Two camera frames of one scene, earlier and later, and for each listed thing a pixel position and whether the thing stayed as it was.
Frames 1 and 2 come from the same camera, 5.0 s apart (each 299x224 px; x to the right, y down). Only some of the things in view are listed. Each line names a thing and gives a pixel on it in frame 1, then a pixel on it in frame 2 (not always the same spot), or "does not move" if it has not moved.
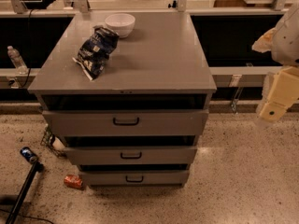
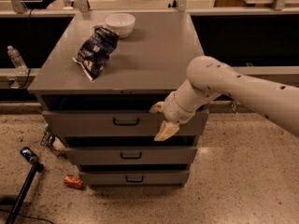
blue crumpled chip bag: x=95 y=50 does not move
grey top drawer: x=126 y=123 does not move
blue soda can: x=29 y=154 does not move
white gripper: x=288 y=46 → x=172 y=109
